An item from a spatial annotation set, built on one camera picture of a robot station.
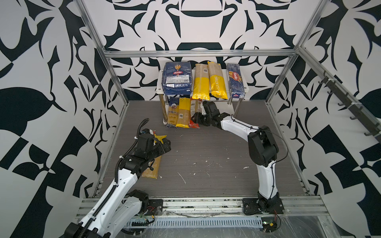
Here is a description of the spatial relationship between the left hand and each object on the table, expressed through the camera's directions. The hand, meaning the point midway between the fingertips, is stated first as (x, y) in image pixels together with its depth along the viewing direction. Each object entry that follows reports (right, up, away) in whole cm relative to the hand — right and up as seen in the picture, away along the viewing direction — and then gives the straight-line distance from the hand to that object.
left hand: (164, 142), depth 79 cm
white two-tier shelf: (-2, +27, -1) cm, 27 cm away
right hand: (+16, +13, +16) cm, 26 cm away
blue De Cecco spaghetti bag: (+2, +17, +23) cm, 29 cm away
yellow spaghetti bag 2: (+9, +15, +21) cm, 27 cm away
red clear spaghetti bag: (+17, +20, +23) cm, 35 cm away
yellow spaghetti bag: (-9, -18, +4) cm, 21 cm away
